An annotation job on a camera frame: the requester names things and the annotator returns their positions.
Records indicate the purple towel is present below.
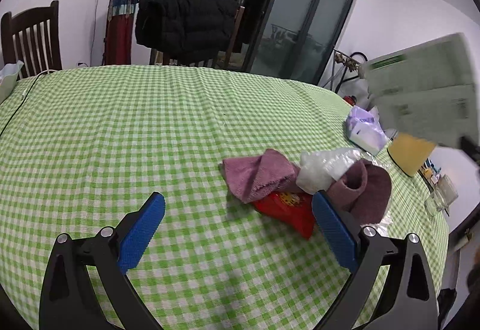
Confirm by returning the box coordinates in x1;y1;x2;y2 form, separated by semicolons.
327;159;392;225
221;149;302;204

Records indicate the dark wooden chair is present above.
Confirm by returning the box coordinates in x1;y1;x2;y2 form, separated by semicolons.
1;0;63;79

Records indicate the purple tissue pack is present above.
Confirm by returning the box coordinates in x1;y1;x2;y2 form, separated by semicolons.
345;106;389;155

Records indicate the red blue hanging cloth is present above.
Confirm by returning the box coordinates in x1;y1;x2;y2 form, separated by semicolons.
103;0;139;65

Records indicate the green checkered tablecloth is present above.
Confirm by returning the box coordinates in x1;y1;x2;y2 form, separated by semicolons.
0;64;450;330

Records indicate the clear drinking glass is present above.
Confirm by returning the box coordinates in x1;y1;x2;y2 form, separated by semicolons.
424;175;458;217

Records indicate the dark glass sliding door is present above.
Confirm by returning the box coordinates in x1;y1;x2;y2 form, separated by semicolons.
247;0;354;85

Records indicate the red snack packet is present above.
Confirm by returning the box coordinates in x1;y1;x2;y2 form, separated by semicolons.
252;192;316;240

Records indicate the black jacket on chair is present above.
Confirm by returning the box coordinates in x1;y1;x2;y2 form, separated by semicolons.
135;0;238;64

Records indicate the clear plastic bag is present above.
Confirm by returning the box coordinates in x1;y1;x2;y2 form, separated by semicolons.
296;148;368;195

